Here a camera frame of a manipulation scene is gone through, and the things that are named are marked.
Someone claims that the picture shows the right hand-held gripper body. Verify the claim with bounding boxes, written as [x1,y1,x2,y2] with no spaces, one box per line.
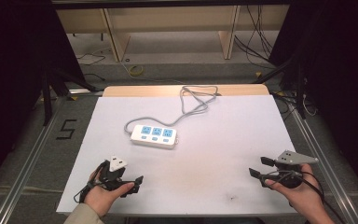
[259,149,320,189]

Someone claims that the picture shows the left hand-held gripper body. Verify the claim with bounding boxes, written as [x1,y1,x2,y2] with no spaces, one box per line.
[97,155,138,191]

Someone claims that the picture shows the white power strip blue sockets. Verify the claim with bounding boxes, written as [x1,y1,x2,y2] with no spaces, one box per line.
[130,124,180,150]

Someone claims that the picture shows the person's left hand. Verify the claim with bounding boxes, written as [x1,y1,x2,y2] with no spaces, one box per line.
[83,170,135,218]

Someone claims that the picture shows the person's right hand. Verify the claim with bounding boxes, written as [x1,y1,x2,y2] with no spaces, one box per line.
[264,163,324,218]

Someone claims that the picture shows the black curtain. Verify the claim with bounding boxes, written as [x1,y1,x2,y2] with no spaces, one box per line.
[0,0,87,195]
[268,0,358,203]

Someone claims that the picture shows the black metal stand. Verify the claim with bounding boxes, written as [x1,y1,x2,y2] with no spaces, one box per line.
[40,66,105,127]

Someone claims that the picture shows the light wooden shelf unit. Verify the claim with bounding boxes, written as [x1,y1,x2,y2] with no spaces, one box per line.
[55,4,291,63]

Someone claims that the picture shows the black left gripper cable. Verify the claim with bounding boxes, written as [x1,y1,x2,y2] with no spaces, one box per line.
[73,161,110,204]

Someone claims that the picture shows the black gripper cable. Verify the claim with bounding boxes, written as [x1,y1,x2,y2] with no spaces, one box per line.
[73,161,110,204]
[262,169,349,224]

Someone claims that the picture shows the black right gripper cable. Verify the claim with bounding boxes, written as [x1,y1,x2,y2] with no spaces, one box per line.
[262,169,349,224]

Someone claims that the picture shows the aluminium floor rail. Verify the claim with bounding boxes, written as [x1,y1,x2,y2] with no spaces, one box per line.
[287,97,358,224]
[0,96,68,224]

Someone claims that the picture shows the thin white cable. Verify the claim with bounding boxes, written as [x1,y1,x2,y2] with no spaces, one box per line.
[301,92,319,117]

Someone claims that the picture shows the grey power strip cable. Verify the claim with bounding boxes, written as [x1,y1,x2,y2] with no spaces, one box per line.
[123,85,222,136]

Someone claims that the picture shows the yellow cable coil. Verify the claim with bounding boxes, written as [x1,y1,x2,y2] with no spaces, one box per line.
[128,64,145,77]

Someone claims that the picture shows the thin black floor cable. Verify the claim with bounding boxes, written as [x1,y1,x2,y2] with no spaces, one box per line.
[76,51,106,82]

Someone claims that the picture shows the bundle of black cables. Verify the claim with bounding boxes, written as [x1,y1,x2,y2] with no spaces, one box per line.
[233,5,277,70]

